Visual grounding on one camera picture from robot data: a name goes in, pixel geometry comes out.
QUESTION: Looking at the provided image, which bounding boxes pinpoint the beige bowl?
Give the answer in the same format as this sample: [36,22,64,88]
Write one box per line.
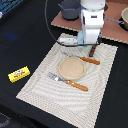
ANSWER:
[121,7,128,30]

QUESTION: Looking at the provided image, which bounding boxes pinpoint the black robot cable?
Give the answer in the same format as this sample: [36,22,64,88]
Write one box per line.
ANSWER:
[44,0,104,48]

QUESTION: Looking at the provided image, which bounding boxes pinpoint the knife with wooden handle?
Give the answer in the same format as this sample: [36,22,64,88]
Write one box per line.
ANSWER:
[61,52,100,65]

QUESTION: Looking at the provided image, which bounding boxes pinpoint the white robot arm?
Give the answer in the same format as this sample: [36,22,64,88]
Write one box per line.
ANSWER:
[81,0,106,45]

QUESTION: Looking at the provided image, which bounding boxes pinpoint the brown stove board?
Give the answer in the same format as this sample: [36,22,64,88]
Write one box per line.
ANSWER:
[51,0,128,43]

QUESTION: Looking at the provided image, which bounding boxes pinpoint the beige woven placemat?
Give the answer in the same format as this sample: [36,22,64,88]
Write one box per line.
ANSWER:
[17,43,117,128]

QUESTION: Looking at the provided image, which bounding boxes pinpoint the yellow butter box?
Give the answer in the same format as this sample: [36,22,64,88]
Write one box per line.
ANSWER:
[8,66,30,83]

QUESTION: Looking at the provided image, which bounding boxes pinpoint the fork with wooden handle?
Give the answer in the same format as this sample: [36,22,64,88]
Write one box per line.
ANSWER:
[47,72,88,91]

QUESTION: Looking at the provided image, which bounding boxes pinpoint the grey saucepan with handle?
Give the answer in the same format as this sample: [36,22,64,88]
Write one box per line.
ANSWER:
[103,16,124,24]

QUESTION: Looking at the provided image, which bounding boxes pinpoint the grey pot with handles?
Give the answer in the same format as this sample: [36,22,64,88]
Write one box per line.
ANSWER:
[59,0,81,20]

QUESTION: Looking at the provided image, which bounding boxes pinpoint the light blue milk carton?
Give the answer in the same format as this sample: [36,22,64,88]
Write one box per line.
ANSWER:
[77,30,84,45]

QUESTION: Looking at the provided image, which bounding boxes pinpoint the round wooden plate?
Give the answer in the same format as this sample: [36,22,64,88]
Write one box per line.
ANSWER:
[58,57,86,80]

